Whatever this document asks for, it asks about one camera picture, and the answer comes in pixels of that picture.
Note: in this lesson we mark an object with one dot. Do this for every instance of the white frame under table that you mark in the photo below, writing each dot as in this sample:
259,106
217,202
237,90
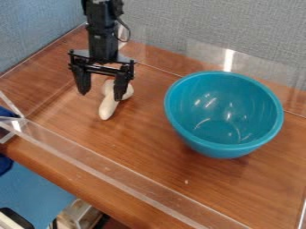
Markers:
78,216

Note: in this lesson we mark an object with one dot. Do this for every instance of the white toy mushroom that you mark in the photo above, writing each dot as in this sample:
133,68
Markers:
109,104

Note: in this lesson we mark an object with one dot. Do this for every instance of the clear acrylic barrier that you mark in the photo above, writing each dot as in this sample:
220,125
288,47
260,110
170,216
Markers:
126,164

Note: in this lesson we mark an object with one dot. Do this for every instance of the blue object at left edge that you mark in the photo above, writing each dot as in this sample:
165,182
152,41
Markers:
6,161

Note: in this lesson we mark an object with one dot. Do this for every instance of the blue plastic bowl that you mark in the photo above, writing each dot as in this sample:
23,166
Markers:
225,113

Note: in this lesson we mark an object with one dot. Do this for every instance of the black white object below table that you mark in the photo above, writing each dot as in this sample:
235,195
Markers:
13,220

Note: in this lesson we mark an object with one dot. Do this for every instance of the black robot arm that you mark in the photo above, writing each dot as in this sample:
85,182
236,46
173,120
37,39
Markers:
102,59

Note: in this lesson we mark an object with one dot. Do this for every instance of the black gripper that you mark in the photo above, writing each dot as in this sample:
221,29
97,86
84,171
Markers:
84,65

